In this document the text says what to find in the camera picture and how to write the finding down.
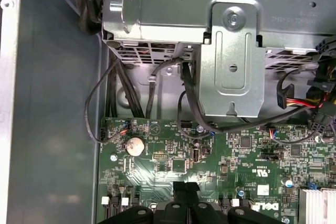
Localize round coin battery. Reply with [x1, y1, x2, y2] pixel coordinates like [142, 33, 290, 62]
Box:
[125, 136, 145, 156]

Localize black PC case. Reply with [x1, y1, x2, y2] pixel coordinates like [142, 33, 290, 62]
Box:
[0, 0, 336, 224]

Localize grey metal bracket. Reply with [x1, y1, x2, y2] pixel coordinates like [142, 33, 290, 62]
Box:
[198, 0, 266, 119]

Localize black power connector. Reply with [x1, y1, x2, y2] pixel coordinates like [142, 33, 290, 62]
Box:
[277, 73, 295, 109]

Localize black front panel cables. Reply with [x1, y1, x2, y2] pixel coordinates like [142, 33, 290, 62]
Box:
[106, 60, 145, 119]

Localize orange red wire bundle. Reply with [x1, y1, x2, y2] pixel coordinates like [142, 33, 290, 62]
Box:
[287, 97, 324, 110]

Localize black power cable bundle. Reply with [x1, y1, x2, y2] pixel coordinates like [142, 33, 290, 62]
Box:
[307, 37, 336, 135]

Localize thin black wire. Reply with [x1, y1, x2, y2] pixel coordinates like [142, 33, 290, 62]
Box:
[83, 57, 184, 145]

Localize thick black cable bundle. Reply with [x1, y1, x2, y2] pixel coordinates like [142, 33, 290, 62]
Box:
[76, 0, 106, 35]

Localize silver chipset heatsink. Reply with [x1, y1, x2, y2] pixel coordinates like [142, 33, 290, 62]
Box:
[299, 186, 336, 224]

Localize green motherboard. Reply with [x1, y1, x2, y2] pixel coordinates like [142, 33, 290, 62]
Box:
[96, 117, 336, 224]

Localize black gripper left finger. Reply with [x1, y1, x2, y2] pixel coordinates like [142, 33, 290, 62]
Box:
[104, 182, 187, 224]

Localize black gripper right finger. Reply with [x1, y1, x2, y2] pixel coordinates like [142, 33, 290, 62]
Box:
[186, 182, 286, 224]

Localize metal drive cage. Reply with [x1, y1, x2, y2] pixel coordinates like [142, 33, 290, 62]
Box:
[101, 0, 336, 70]

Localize black RAM slot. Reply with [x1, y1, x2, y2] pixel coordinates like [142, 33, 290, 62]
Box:
[101, 196, 121, 224]
[222, 197, 241, 217]
[121, 196, 140, 224]
[240, 199, 257, 212]

